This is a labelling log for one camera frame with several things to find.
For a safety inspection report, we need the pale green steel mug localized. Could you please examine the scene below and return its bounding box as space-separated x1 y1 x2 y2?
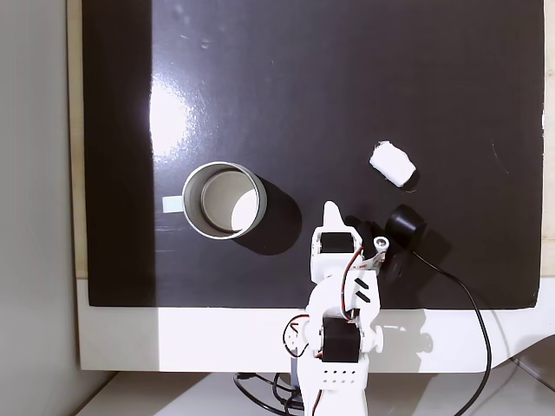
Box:
162 160 269 241

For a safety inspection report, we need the black camera cable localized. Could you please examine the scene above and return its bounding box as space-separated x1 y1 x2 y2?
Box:
410 250 493 416

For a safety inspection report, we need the black base cable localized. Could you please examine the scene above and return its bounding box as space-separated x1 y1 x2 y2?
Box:
232 371 307 413

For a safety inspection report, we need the black oval camera box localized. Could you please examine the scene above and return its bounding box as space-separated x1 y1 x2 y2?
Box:
381 204 429 288

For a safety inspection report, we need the black table mat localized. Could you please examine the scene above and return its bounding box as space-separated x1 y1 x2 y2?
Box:
81 0 545 310

